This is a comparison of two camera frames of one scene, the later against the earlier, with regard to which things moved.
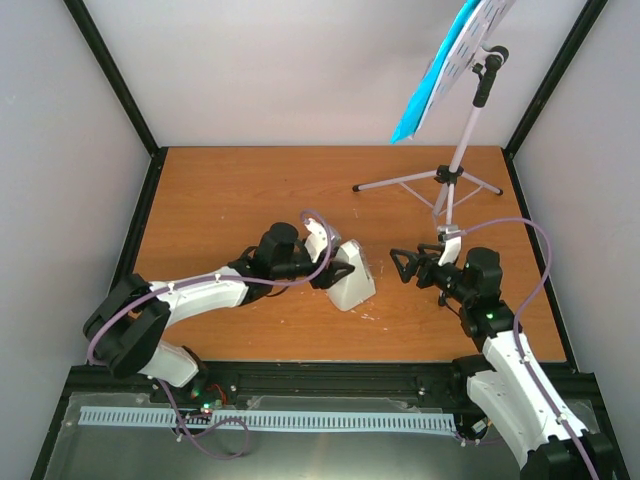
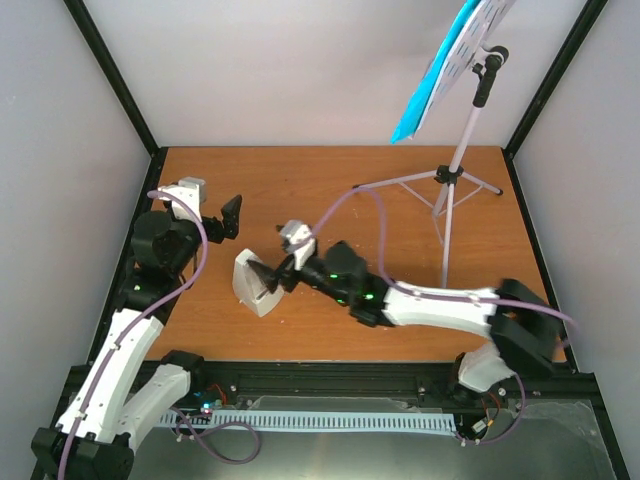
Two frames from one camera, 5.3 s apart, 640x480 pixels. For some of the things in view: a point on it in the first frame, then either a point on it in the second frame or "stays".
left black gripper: x=323 y=277 to x=229 y=221
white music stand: x=471 y=49 stays
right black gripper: x=428 y=263 to x=270 y=278
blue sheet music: x=416 y=106 stays
